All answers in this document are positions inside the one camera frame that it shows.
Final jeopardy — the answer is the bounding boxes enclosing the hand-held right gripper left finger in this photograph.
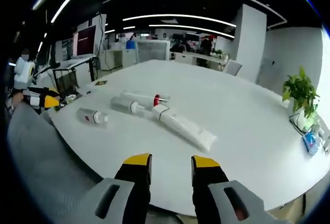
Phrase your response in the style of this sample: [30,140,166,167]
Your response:
[74,153,153,224]

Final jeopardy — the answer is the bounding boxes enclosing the red label clear skincare bottle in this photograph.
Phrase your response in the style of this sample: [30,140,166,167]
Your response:
[76,107,110,128]

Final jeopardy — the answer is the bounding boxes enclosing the green potted plant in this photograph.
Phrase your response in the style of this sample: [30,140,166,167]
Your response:
[282,65,321,119]

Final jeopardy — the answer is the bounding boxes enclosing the white skincare tube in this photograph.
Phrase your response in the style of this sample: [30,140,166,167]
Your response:
[151,105,218,153]

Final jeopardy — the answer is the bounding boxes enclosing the black cable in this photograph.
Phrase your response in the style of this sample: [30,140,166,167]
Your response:
[288,113,314,135]

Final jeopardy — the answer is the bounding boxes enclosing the black frame standing desk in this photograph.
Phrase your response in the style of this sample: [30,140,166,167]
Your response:
[52,56,101,94]

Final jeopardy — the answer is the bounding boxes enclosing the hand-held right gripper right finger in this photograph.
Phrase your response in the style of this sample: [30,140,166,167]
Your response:
[190,155,281,224]

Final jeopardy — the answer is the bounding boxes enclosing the white office chair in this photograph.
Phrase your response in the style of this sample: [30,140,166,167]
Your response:
[223,59,243,77]

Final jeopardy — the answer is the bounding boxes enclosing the white glass partition cabinet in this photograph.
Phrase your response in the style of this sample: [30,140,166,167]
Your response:
[136,40,171,62]

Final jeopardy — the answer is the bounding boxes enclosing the white cap clear skincare bottle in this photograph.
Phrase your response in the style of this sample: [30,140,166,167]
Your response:
[110,96,145,117]

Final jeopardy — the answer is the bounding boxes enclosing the grey mesh chair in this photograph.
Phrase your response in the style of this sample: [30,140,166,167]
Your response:
[7,102,105,211]

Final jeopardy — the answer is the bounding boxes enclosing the blue tissue packet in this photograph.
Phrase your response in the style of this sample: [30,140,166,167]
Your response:
[302,132,321,156]

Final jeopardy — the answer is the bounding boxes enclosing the computer monitor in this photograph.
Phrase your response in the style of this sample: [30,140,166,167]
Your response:
[72,25,97,58]

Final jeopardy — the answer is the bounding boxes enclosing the red collar skincare pump bottle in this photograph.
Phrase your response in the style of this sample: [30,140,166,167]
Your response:
[120,90,171,108]

